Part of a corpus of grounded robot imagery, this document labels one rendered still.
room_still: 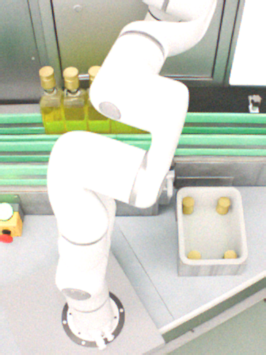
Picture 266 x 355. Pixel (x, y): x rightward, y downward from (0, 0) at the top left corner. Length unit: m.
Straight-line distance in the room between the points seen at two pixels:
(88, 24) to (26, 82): 0.31
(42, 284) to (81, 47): 0.61
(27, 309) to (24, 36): 0.70
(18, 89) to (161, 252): 0.62
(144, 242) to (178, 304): 0.20
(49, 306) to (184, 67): 0.70
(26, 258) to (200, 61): 0.70
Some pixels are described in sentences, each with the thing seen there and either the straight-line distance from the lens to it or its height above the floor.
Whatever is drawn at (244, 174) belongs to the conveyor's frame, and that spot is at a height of 0.82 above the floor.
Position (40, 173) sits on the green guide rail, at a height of 0.94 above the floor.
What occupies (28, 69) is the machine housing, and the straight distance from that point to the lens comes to 1.42.
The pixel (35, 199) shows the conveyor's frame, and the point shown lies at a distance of 1.35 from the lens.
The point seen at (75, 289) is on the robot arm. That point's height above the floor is 1.09.
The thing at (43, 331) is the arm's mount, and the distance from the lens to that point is 1.26.
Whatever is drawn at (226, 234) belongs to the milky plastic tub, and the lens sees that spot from 1.38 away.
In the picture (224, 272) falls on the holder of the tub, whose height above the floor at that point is 0.78.
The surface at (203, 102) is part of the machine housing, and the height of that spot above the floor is 0.87.
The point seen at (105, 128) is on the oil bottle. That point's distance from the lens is 1.29.
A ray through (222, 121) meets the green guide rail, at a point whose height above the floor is 0.94.
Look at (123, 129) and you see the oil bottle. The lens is 1.29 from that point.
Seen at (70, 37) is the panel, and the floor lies 1.16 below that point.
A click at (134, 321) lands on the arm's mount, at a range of 1.24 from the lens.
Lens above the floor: 1.99
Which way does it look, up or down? 57 degrees down
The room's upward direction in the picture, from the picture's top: straight up
